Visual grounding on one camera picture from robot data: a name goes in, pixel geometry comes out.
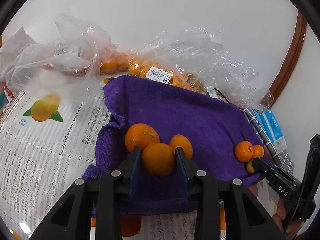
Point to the thin black rod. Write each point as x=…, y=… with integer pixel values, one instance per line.
x=222, y=95

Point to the clear bag of mandarins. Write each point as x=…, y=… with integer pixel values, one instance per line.
x=140, y=68

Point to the fruit-print lace tablecloth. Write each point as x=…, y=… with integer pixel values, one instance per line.
x=50, y=150

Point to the blue white tissue pack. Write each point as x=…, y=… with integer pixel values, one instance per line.
x=273, y=130

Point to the person's right hand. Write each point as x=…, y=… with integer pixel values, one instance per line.
x=281, y=212

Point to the white plastic bag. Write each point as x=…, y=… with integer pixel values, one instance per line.
x=15, y=47

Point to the small mandarin with stem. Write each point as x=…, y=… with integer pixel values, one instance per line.
x=242, y=151

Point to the grey checked cloth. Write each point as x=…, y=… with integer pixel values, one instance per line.
x=285, y=160

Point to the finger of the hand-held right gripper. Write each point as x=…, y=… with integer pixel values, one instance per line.
x=280, y=187
x=273, y=167

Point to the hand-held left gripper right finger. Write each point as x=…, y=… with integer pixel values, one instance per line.
x=182, y=172

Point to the white red teal packet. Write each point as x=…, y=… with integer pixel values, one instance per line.
x=5, y=97

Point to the brown wooden door frame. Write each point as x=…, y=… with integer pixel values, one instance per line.
x=291, y=60

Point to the large crumpled clear bag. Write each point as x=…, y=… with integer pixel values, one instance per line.
x=212, y=62

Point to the purple towel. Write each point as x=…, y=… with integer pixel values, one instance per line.
x=187, y=120

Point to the tiny round mandarin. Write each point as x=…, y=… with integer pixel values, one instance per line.
x=259, y=151

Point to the clear plastic bag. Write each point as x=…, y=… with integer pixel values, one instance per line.
x=75, y=47

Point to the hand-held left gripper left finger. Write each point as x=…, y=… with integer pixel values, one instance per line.
x=132, y=172

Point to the large round orange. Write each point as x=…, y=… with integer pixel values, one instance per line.
x=158, y=158
x=141, y=136

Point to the medium round orange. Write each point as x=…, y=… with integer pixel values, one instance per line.
x=181, y=143

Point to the small yellow-green fruit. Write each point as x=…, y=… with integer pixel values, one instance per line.
x=250, y=167

